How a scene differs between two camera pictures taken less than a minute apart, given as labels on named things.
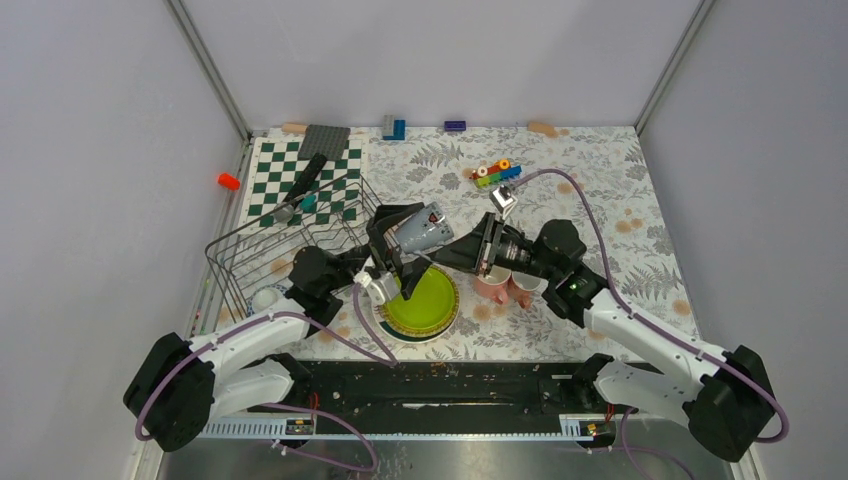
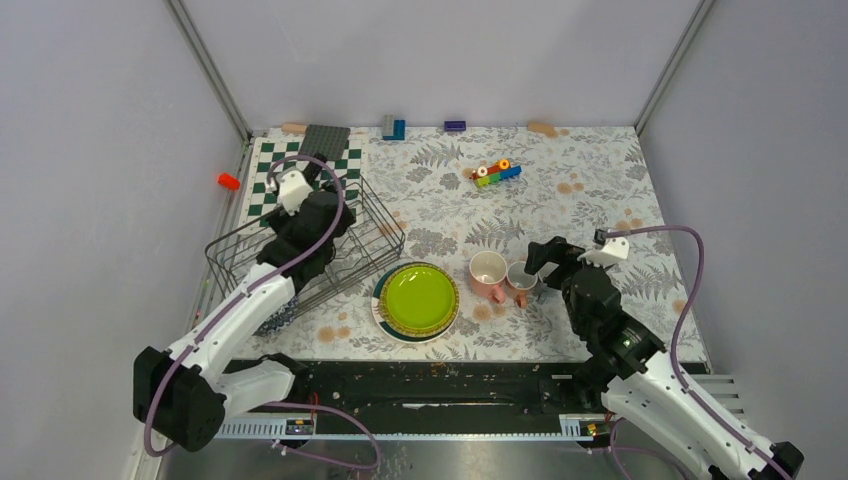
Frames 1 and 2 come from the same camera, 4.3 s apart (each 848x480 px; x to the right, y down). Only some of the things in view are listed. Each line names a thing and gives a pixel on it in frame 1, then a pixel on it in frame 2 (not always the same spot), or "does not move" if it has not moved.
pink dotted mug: [522, 286] does not move
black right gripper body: [515, 252] to [574, 314]
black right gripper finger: [475, 251] to [539, 254]
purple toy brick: [455, 125] does not move
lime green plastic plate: [430, 305] does not move
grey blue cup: [424, 229] to [540, 292]
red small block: [228, 181] does not move
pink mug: [495, 284] does not move
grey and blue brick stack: [393, 129] does not move
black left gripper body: [351, 262] to [284, 222]
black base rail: [353, 388] does not move
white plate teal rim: [418, 340] does not move
